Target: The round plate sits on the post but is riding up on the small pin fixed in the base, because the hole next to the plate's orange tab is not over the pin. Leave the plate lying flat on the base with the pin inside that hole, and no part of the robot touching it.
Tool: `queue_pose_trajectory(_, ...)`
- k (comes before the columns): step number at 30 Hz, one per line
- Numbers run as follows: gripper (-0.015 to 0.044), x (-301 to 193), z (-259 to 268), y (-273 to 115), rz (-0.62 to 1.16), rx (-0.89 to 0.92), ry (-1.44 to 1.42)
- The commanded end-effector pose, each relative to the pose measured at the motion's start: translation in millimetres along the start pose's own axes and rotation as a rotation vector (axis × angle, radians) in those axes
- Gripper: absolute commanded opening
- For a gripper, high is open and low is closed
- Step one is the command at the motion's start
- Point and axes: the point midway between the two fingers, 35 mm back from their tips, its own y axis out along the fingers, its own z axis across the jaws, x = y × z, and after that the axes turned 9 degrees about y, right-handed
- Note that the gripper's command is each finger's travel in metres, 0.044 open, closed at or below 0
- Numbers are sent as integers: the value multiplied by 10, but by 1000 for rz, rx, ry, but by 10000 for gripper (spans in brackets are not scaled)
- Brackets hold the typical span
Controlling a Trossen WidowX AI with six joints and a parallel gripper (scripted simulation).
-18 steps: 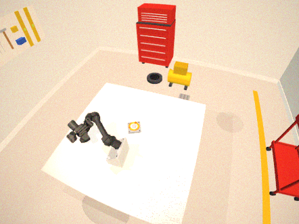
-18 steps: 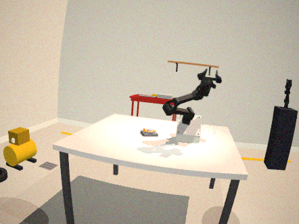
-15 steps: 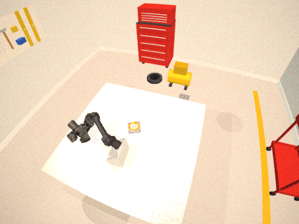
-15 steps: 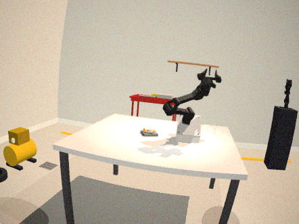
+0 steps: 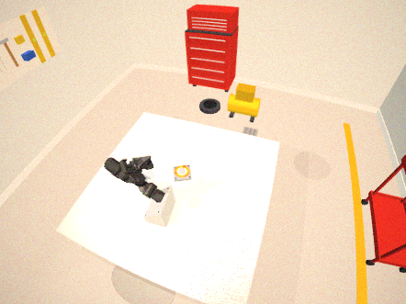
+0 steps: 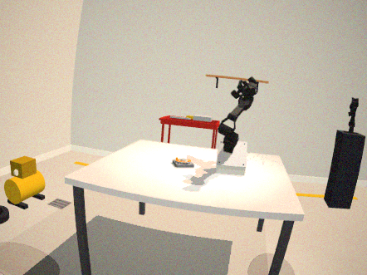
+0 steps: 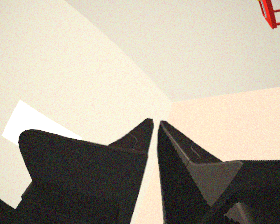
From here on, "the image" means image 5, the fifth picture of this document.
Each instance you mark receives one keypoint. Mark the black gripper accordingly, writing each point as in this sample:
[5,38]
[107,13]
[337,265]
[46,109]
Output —
[136,164]

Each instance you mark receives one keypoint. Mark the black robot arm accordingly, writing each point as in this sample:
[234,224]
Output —
[149,190]

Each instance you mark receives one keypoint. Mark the orange and yellow round plate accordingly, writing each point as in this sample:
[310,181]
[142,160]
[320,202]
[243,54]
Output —
[185,174]

